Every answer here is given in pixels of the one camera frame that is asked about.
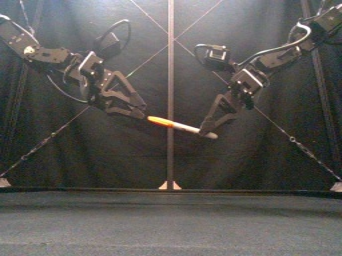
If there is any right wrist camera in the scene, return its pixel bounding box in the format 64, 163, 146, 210
194, 43, 238, 73

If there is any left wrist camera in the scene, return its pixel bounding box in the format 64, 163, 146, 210
92, 31, 124, 60

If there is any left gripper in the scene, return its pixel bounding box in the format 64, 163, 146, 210
65, 50, 148, 120

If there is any grey marker pen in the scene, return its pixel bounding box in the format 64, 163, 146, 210
147, 115, 219, 140

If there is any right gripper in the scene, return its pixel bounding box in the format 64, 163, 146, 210
198, 67, 271, 137

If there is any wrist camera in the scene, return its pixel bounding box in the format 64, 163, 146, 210
92, 31, 124, 60
194, 43, 238, 73

